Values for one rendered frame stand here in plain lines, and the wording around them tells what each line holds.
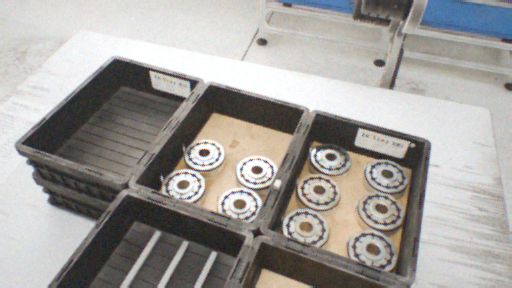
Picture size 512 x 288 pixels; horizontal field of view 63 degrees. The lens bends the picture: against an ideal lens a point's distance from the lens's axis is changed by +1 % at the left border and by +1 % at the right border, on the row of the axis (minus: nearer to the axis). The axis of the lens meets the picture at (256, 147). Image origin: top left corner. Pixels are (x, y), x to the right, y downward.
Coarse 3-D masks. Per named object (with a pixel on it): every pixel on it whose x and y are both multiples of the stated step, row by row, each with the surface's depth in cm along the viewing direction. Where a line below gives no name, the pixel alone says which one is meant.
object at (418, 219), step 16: (320, 112) 105; (304, 128) 101; (368, 128) 102; (384, 128) 102; (288, 176) 90; (272, 208) 86; (416, 208) 86; (416, 224) 83; (288, 240) 80; (416, 240) 81; (336, 256) 78; (416, 256) 78; (384, 272) 76
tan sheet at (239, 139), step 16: (208, 128) 114; (224, 128) 114; (240, 128) 115; (256, 128) 115; (224, 144) 110; (240, 144) 110; (256, 144) 111; (272, 144) 111; (288, 144) 111; (240, 160) 106; (272, 160) 107; (224, 176) 103; (208, 192) 99; (208, 208) 96; (240, 208) 96
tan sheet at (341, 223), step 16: (320, 144) 111; (352, 160) 108; (368, 160) 108; (304, 176) 103; (352, 176) 104; (352, 192) 101; (368, 192) 101; (288, 208) 97; (352, 208) 97; (336, 224) 94; (352, 224) 94; (336, 240) 91
